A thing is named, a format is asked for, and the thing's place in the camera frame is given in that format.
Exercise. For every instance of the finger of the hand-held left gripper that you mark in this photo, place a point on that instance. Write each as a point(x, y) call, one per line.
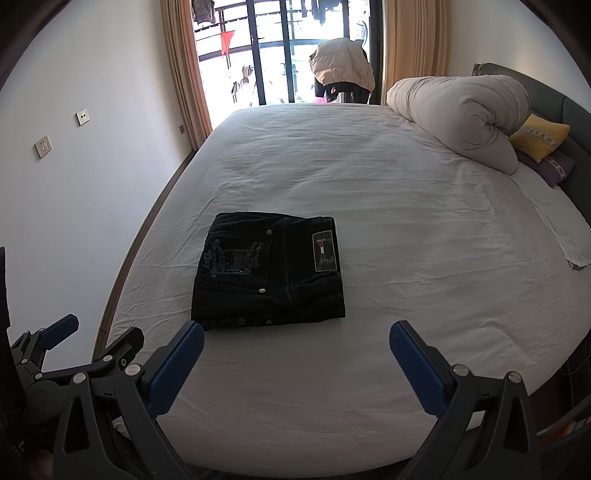
point(124, 344)
point(57, 330)

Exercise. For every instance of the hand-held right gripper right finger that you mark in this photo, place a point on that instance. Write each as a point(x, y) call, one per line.
point(415, 374)

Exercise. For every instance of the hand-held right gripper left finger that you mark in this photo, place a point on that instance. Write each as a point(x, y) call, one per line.
point(175, 374)

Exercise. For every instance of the black pants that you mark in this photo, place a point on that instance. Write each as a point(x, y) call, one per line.
point(268, 277)

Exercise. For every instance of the bed with white sheet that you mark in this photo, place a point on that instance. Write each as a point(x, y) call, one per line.
point(369, 230)

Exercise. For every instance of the white folded cloth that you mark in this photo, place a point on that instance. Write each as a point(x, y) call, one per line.
point(554, 217)

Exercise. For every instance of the purple pillow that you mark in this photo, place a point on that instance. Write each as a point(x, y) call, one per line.
point(554, 168)

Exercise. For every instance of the rolled white duvet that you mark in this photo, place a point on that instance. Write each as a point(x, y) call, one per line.
point(461, 115)

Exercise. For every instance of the yellow pillow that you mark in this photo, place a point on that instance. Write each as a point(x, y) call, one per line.
point(540, 136)

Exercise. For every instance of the orange curtain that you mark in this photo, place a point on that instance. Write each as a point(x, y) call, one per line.
point(184, 69)
point(411, 41)

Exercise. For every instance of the black chair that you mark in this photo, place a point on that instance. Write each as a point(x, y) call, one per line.
point(332, 90)

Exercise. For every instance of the grey headboard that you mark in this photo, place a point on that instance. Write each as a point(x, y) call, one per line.
point(549, 94)

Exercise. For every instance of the beige puffer jacket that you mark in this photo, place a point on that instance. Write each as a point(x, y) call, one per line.
point(341, 64)

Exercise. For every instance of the red hanging cloth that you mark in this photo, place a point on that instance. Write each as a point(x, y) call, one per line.
point(226, 41)

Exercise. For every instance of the black framed balcony door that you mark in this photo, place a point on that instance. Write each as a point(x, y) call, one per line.
point(288, 46)

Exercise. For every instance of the grey hanging garment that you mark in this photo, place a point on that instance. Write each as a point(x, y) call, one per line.
point(203, 11)

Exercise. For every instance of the dark hanging garment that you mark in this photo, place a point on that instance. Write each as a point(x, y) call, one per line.
point(323, 9)

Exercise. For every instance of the white wall socket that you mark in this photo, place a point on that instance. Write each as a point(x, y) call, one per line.
point(43, 147)
point(82, 117)

